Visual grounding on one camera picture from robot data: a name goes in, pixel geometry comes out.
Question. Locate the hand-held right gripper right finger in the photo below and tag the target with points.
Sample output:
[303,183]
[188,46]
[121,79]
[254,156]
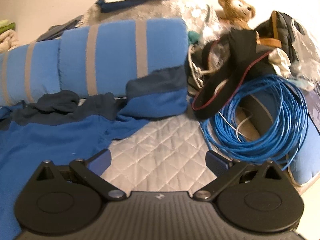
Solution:
[216,163]

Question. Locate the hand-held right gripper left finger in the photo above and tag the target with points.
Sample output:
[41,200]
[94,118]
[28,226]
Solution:
[101,162]

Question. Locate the blue fleece jacket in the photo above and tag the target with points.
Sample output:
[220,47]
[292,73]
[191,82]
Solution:
[50,142]

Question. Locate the dark grey tube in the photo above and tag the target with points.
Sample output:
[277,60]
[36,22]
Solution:
[260,115]

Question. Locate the white laced sneaker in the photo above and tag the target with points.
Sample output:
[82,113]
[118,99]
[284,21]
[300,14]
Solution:
[197,75]

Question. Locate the blue striped pillow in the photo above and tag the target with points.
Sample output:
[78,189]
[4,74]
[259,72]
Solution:
[42,67]
[112,55]

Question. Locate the black bag with red trim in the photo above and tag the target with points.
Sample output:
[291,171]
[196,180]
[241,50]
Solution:
[240,55]

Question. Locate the cream cloth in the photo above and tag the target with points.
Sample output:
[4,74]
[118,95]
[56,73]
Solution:
[280,60]

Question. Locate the teal cloth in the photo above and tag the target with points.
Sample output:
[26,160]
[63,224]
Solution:
[193,37]

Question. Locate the clear plastic bag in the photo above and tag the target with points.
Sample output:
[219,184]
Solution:
[307,60]

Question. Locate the grey folded garment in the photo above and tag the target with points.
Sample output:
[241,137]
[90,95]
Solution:
[57,30]

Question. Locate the black backpack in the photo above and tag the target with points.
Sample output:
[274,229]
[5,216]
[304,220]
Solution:
[285,30]

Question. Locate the silver patterned blanket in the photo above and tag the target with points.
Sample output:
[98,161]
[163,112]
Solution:
[195,12]

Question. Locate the beige folded quilt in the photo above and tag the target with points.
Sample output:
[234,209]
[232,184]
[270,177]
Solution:
[7,40]

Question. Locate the brown teddy bear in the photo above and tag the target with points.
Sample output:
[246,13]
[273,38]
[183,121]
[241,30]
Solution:
[237,7]

